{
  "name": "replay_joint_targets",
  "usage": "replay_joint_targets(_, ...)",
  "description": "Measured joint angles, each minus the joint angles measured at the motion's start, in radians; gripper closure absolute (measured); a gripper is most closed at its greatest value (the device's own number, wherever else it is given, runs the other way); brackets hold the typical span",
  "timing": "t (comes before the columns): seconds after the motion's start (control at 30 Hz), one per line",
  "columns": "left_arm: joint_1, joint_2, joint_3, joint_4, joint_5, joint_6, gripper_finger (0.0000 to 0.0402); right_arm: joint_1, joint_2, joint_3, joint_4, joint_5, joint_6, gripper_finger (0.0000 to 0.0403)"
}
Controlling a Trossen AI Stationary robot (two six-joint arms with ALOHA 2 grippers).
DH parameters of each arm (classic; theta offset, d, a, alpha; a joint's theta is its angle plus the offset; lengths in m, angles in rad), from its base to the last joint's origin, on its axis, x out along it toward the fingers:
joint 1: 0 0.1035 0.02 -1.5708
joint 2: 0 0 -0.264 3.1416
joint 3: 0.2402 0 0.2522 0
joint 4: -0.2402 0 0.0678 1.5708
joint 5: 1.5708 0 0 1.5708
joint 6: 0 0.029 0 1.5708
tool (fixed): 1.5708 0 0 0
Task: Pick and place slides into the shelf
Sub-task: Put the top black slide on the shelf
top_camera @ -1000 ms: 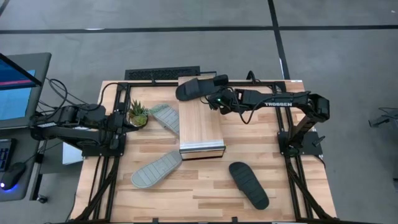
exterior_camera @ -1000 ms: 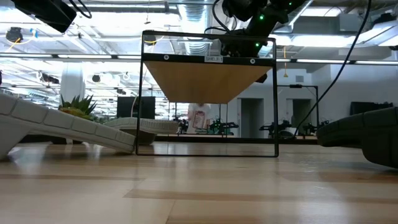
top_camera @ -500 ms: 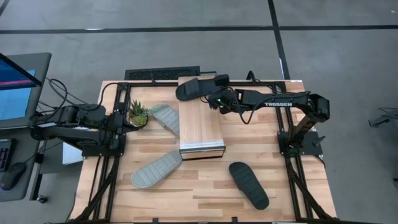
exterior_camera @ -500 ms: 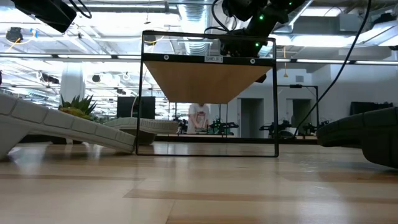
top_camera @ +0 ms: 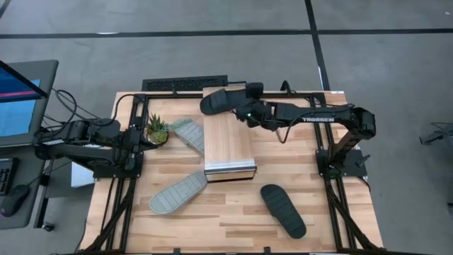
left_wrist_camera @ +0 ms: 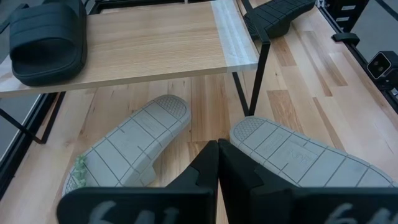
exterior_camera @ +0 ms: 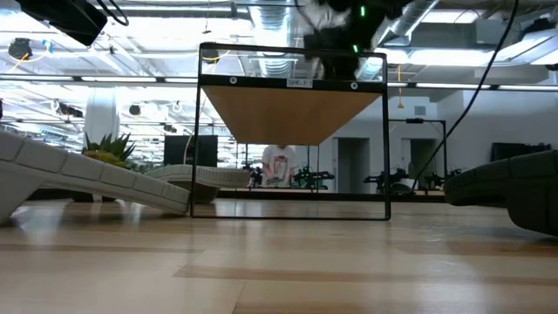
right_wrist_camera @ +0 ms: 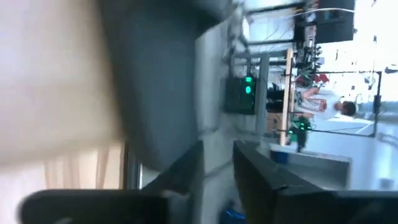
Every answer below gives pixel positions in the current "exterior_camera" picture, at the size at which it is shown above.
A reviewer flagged potted succulent in black pot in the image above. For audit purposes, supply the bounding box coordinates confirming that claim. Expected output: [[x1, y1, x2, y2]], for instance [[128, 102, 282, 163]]
[[71, 133, 137, 203]]

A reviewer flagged dark green slide sandal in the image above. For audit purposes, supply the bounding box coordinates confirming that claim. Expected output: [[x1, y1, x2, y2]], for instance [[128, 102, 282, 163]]
[[443, 158, 515, 208], [507, 150, 558, 238]]

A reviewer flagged black background cabinet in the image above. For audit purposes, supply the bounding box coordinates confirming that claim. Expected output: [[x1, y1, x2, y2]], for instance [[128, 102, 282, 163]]
[[491, 142, 553, 163]]

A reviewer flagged black computer monitor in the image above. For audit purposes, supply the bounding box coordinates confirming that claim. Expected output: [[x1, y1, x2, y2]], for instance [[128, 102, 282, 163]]
[[164, 134, 219, 168]]

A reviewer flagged person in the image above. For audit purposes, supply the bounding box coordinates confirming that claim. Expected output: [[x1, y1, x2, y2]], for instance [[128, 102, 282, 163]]
[[261, 145, 298, 188]]

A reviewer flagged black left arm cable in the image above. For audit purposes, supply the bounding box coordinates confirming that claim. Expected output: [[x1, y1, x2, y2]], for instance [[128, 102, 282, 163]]
[[95, 0, 131, 27]]

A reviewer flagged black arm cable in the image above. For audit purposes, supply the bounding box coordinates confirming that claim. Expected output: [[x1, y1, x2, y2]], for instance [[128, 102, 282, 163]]
[[95, 0, 131, 27], [411, 0, 521, 189]]

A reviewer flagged trailing green vine plant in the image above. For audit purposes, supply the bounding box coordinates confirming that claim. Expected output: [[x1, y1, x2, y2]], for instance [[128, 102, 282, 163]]
[[130, 160, 163, 174]]

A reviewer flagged long wooden background table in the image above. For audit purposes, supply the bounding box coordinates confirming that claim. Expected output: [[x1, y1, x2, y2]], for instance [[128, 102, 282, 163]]
[[217, 187, 446, 202]]

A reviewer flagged yellow hanging cord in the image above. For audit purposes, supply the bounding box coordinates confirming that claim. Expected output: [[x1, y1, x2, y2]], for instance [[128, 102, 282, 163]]
[[395, 65, 405, 110]]

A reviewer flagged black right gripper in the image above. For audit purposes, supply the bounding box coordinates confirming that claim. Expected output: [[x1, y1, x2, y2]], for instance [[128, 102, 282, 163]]
[[303, 30, 374, 82]]

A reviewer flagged black metal background frame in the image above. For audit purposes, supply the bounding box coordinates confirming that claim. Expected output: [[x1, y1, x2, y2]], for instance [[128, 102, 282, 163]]
[[388, 118, 448, 193]]

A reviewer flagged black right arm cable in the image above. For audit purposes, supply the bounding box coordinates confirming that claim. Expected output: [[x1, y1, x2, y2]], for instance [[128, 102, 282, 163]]
[[411, 0, 521, 189]]

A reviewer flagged white round pillar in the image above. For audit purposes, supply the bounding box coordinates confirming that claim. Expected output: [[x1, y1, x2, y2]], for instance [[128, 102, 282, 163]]
[[84, 86, 120, 145]]

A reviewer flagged black frame wooden shelf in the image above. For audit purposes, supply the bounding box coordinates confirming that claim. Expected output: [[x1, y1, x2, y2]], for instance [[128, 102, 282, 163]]
[[190, 42, 391, 222]]

